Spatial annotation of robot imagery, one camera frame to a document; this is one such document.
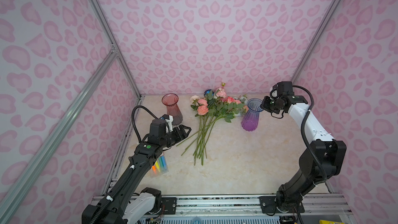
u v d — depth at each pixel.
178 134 0.69
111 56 0.88
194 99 1.09
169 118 0.73
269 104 0.77
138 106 0.64
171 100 0.93
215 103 1.08
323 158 0.45
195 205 0.75
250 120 1.05
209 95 1.10
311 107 0.57
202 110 1.01
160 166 0.85
